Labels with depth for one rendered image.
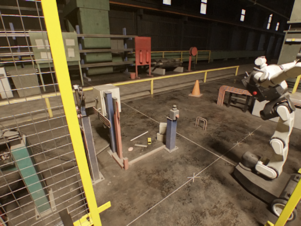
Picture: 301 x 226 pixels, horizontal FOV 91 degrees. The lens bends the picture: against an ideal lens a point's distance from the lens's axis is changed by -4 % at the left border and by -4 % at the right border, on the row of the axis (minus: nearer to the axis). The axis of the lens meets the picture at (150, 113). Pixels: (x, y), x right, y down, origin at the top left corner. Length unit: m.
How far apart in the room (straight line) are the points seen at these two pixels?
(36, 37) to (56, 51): 5.97
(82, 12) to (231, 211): 9.41
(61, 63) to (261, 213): 2.09
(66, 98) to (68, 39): 6.10
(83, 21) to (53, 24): 8.77
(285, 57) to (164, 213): 4.26
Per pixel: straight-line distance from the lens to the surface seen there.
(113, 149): 2.45
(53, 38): 0.76
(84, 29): 9.49
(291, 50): 4.84
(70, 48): 6.85
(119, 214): 1.82
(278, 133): 1.96
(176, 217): 1.80
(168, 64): 9.40
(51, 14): 0.77
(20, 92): 6.58
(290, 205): 1.62
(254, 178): 2.17
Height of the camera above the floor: 1.51
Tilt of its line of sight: 24 degrees down
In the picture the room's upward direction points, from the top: straight up
